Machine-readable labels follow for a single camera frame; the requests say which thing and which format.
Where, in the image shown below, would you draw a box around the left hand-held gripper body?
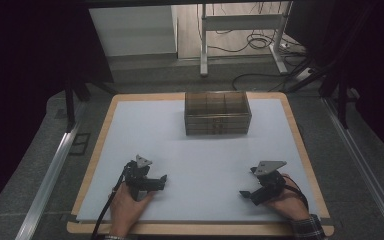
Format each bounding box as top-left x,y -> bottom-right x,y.
123,154 -> 158,202

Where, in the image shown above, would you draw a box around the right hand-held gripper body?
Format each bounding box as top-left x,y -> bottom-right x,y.
249,160 -> 288,206

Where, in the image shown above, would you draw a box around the person's right hand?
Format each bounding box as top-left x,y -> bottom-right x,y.
263,172 -> 311,221

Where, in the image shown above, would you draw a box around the person's left hand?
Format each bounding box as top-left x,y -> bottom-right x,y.
109,183 -> 155,236

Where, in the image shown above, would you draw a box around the white table mat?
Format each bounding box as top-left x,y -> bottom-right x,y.
75,98 -> 322,224

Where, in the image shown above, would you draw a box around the brown transparent drawer box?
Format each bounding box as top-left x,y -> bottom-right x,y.
183,90 -> 253,136

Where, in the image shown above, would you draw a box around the black metal stand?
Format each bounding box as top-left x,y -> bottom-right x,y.
63,78 -> 118,134
284,59 -> 353,130

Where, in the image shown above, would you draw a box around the white power strip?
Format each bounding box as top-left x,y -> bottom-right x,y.
278,41 -> 308,56

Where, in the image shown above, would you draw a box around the white cabinet panel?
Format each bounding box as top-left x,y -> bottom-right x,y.
88,4 -> 178,58

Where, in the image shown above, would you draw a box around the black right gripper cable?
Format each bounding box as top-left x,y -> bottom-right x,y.
281,174 -> 310,211

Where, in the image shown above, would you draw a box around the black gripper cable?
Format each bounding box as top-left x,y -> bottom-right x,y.
281,174 -> 310,211
90,162 -> 130,240

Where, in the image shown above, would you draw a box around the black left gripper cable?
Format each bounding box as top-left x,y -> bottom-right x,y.
90,162 -> 130,240

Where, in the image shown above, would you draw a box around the aluminium rail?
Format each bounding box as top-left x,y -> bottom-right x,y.
14,101 -> 88,240
322,96 -> 384,240

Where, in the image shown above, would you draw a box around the long black floor cable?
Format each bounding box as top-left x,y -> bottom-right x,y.
231,58 -> 313,93

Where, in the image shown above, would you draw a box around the coiled black floor cables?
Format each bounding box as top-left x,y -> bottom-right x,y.
208,3 -> 283,54

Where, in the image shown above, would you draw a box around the white metal desk frame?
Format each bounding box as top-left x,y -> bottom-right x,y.
199,1 -> 293,78

